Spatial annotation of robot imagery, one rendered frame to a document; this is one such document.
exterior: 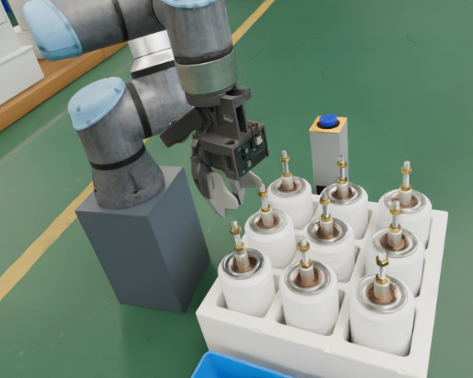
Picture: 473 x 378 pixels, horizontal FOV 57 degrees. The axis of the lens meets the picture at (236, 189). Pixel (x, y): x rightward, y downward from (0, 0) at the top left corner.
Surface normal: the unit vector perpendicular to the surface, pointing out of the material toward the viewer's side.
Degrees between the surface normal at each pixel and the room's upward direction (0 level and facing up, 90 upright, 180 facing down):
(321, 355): 90
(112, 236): 90
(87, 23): 82
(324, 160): 90
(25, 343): 0
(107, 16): 82
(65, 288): 0
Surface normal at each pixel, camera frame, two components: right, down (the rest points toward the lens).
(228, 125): -0.63, 0.53
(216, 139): -0.17, -0.80
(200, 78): -0.19, 0.59
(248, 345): -0.42, 0.58
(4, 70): 0.94, 0.05
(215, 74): 0.33, 0.49
